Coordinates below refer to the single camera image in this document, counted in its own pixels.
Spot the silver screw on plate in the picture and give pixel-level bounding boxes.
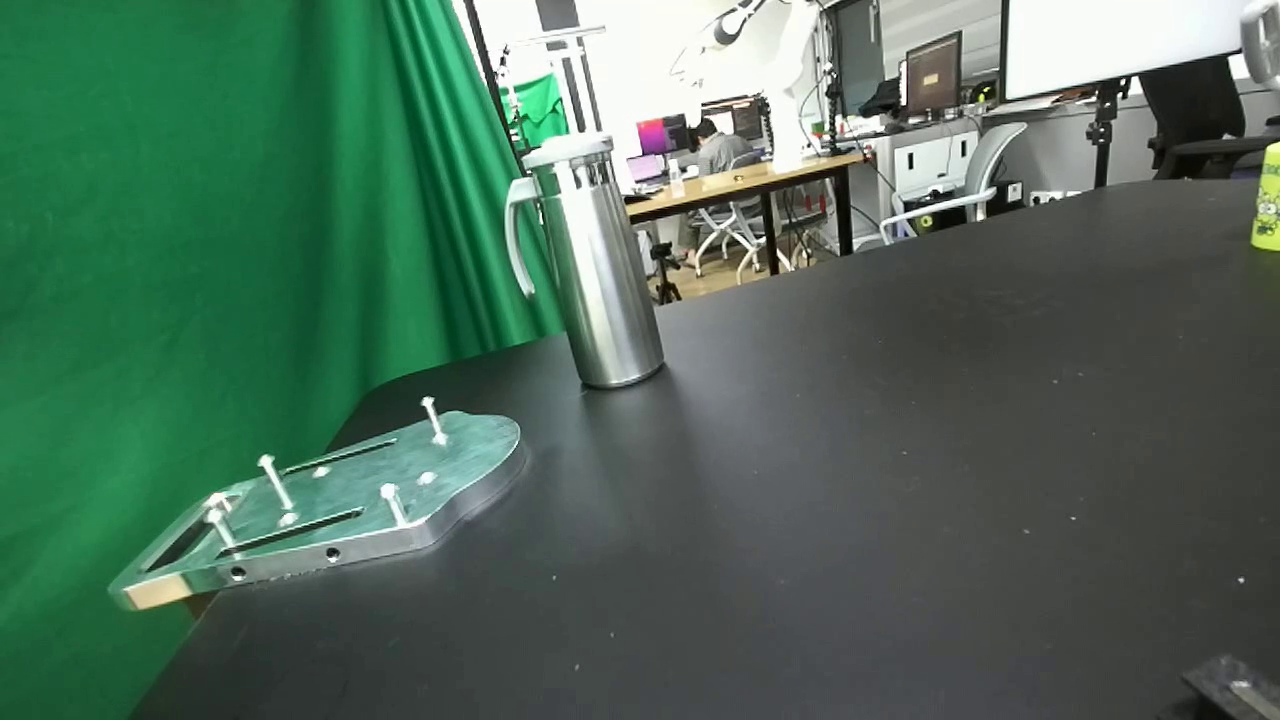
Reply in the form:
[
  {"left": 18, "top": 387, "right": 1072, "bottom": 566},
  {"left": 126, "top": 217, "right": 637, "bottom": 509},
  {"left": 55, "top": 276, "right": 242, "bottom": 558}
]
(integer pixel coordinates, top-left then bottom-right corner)
[
  {"left": 201, "top": 487, "right": 242, "bottom": 553},
  {"left": 253, "top": 453, "right": 305, "bottom": 528},
  {"left": 415, "top": 392, "right": 453, "bottom": 453},
  {"left": 374, "top": 480, "right": 411, "bottom": 532}
]

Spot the dark framed background monitor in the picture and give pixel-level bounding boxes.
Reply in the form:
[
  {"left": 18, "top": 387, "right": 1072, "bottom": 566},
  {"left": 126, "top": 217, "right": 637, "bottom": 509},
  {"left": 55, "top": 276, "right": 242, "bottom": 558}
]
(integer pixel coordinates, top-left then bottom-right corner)
[{"left": 900, "top": 29, "right": 966, "bottom": 115}]

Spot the large white screen monitor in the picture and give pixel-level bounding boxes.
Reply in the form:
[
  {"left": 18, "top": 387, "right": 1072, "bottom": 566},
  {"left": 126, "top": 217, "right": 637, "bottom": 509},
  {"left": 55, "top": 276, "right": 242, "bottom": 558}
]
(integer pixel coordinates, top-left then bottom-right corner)
[{"left": 999, "top": 0, "right": 1260, "bottom": 104}]

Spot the flat black metal bracket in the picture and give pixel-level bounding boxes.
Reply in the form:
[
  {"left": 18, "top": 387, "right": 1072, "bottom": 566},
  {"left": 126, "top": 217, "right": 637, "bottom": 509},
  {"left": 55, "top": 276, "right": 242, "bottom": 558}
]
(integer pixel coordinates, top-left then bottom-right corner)
[{"left": 1179, "top": 651, "right": 1280, "bottom": 720}]

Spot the green fabric backdrop curtain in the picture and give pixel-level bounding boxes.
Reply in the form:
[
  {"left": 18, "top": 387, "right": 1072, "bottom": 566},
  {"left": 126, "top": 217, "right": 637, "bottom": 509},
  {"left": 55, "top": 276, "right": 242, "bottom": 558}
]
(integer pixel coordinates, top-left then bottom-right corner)
[{"left": 0, "top": 0, "right": 566, "bottom": 720}]

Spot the stainless steel flask with handle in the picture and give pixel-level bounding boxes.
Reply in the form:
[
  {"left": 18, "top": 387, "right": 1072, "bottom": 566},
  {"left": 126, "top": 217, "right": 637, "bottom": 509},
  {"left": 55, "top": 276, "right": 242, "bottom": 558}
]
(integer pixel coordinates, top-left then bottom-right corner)
[{"left": 499, "top": 132, "right": 669, "bottom": 395}]

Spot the clear acrylic plate with slots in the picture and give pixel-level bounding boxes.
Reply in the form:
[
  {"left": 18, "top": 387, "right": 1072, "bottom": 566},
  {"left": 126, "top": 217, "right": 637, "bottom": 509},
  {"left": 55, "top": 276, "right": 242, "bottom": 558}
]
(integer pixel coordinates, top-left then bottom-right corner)
[{"left": 107, "top": 410, "right": 529, "bottom": 617}]

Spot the wooden table with black legs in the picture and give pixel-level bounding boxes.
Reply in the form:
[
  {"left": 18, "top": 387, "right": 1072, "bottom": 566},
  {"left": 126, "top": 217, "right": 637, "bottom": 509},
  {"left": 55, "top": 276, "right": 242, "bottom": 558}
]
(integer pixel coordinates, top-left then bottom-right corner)
[{"left": 622, "top": 147, "right": 873, "bottom": 281}]

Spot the black monitor stand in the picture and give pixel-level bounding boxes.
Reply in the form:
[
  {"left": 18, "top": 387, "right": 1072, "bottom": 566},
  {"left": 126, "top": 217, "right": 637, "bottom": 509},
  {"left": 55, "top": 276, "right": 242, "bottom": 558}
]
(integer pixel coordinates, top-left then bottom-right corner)
[{"left": 1085, "top": 77, "right": 1126, "bottom": 191}]

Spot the black backdrop stand pole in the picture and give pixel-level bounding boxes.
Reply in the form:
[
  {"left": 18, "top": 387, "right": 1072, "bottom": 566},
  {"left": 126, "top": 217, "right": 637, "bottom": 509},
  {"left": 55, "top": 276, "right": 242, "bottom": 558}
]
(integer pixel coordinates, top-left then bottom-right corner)
[{"left": 455, "top": 0, "right": 532, "bottom": 154}]

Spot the black office chair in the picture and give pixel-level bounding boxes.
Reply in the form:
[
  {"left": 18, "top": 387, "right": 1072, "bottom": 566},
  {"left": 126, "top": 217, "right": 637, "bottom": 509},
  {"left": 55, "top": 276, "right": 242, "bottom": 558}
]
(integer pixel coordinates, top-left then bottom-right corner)
[{"left": 1135, "top": 51, "right": 1280, "bottom": 186}]

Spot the lime green printed mug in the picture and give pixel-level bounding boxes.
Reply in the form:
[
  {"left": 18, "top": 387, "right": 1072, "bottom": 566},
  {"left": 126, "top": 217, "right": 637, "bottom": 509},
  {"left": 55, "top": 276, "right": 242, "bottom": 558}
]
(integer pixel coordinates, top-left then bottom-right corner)
[{"left": 1248, "top": 138, "right": 1280, "bottom": 258}]

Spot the pink screen laptop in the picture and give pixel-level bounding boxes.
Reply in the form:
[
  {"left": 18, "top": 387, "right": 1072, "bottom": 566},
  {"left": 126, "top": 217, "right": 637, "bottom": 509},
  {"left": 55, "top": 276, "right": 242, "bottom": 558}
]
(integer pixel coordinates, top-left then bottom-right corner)
[{"left": 631, "top": 115, "right": 679, "bottom": 161}]

